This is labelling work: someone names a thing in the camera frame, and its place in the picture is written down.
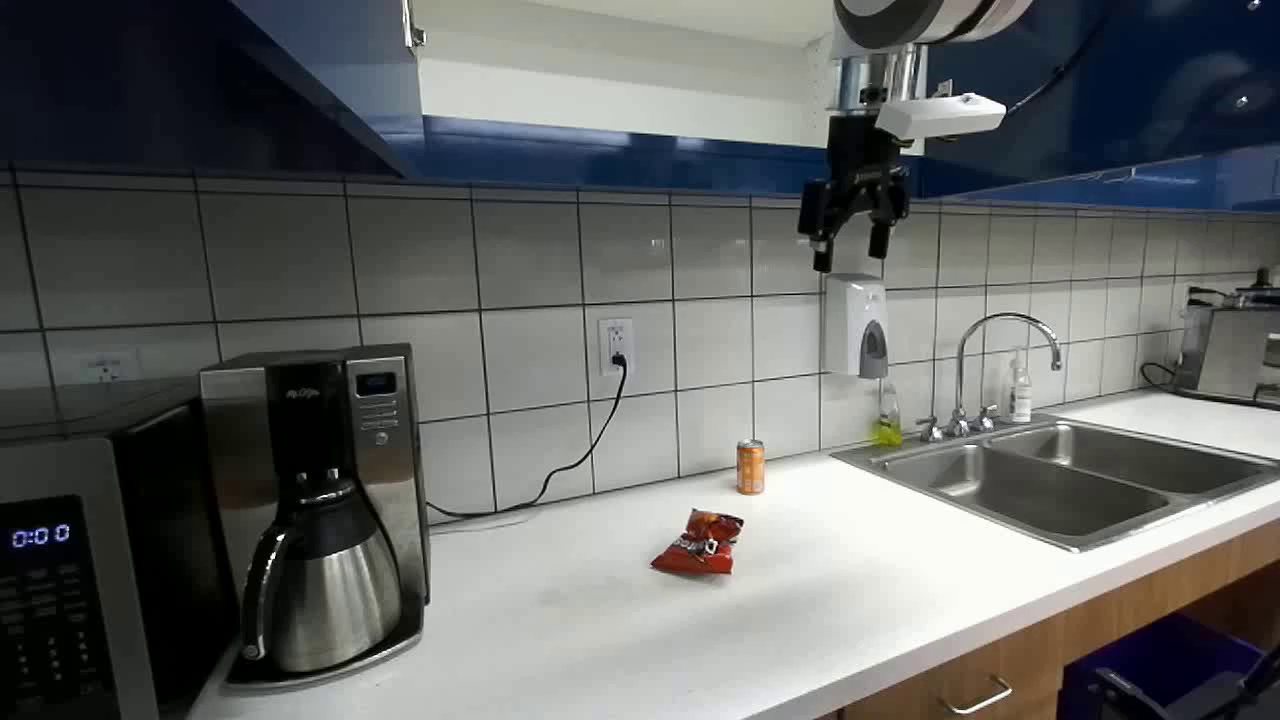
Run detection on metal drawer handle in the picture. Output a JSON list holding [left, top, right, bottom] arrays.
[[938, 673, 1021, 720]]

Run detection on blue bin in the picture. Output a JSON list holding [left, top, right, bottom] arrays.
[[1057, 606, 1280, 720]]

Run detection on white wall outlet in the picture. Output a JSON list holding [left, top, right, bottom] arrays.
[[593, 310, 639, 399], [80, 348, 146, 393]]

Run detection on stainless steel double sink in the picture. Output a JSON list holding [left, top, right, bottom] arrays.
[[834, 411, 1280, 556]]

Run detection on steel countertop appliance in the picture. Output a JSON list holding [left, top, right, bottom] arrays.
[[1176, 262, 1280, 411]]

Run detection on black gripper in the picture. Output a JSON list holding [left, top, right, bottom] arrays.
[[797, 113, 917, 275]]

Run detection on chrome sink faucet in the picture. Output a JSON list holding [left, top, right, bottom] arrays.
[[913, 308, 1069, 445]]

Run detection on black power cord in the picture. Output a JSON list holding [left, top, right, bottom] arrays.
[[421, 348, 638, 526]]

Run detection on dark navy wall cabinet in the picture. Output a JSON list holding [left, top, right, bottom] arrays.
[[0, 0, 410, 185]]

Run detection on black steel microwave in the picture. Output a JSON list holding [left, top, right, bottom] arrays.
[[0, 393, 239, 720]]

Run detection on small orange spice bottle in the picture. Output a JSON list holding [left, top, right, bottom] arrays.
[[733, 434, 772, 500]]

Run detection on white soap bottle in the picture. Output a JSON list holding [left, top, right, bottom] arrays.
[[1006, 348, 1039, 426]]

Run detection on orange red chip sachet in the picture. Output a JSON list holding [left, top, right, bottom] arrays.
[[650, 505, 748, 578]]

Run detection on wooden base cabinet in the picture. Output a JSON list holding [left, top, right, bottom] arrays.
[[836, 515, 1280, 720]]

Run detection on stainless steel carafe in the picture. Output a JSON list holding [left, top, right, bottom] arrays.
[[236, 478, 410, 681]]

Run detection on white wall soap dispenser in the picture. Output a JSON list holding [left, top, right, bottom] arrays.
[[821, 271, 898, 384]]

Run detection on blue cabinet door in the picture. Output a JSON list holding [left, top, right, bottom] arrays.
[[924, 0, 1280, 188], [228, 0, 431, 185]]

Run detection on white wall cabinet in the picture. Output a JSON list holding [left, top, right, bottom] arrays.
[[378, 0, 1280, 208]]

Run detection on black steel coffee maker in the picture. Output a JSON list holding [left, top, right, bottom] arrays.
[[198, 338, 431, 690]]

